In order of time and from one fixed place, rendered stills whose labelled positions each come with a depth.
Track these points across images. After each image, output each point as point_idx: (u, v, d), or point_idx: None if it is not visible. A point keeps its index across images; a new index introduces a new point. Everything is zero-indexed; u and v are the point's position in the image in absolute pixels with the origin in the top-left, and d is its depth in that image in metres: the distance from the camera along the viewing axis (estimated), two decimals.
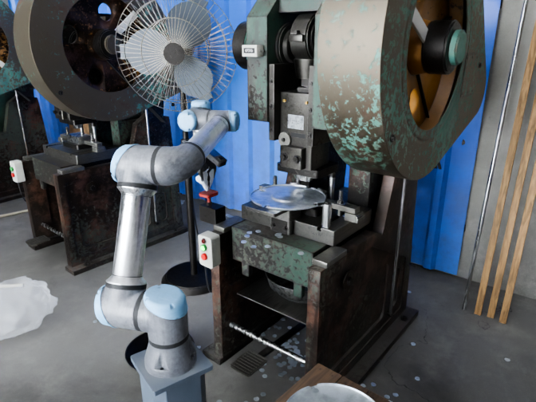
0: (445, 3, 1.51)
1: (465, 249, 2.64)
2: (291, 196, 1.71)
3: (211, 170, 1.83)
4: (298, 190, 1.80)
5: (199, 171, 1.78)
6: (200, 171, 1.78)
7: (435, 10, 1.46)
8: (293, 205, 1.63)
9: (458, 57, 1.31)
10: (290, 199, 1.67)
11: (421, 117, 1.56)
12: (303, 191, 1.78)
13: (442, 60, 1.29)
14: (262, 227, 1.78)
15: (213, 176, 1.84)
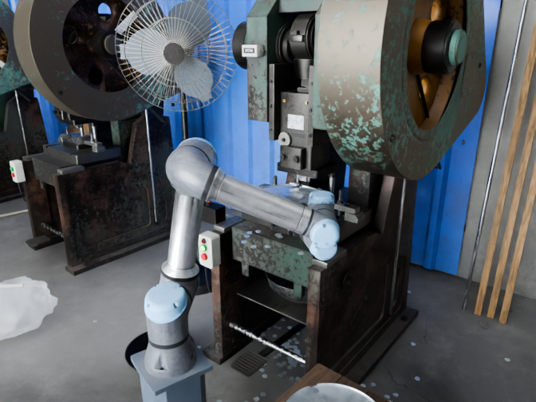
0: None
1: (465, 249, 2.64)
2: (292, 195, 1.71)
3: None
4: (292, 189, 1.81)
5: None
6: None
7: None
8: None
9: (463, 35, 1.31)
10: (293, 199, 1.68)
11: None
12: (297, 190, 1.79)
13: (459, 25, 1.34)
14: (262, 227, 1.78)
15: None
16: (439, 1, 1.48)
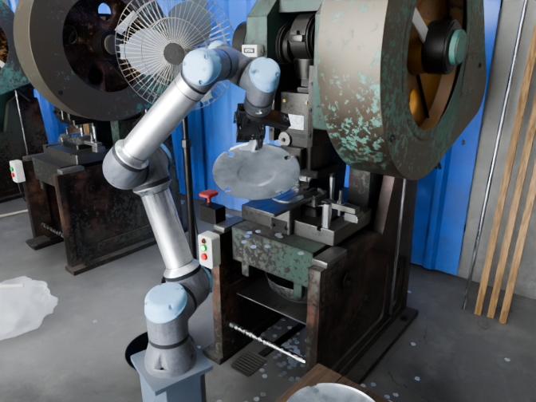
0: (445, 3, 1.51)
1: (465, 249, 2.64)
2: (260, 169, 1.47)
3: None
4: (269, 188, 1.55)
5: (260, 145, 1.28)
6: (262, 144, 1.29)
7: (435, 10, 1.46)
8: (261, 155, 1.40)
9: (458, 57, 1.31)
10: (258, 162, 1.44)
11: (421, 117, 1.56)
12: (275, 185, 1.53)
13: (442, 60, 1.29)
14: (262, 227, 1.78)
15: None
16: None
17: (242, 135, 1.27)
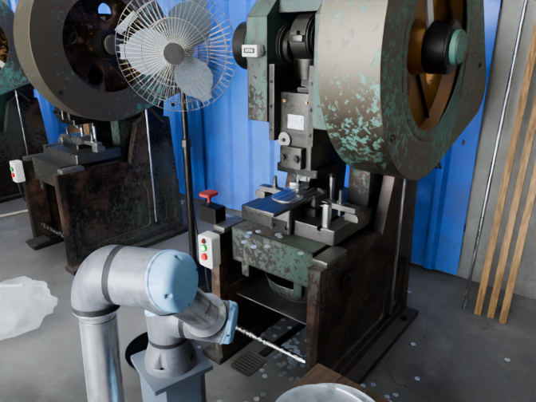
0: None
1: (465, 249, 2.64)
2: None
3: None
4: None
5: None
6: None
7: None
8: None
9: (458, 52, 1.30)
10: None
11: None
12: None
13: (443, 43, 1.27)
14: (262, 227, 1.78)
15: None
16: None
17: None
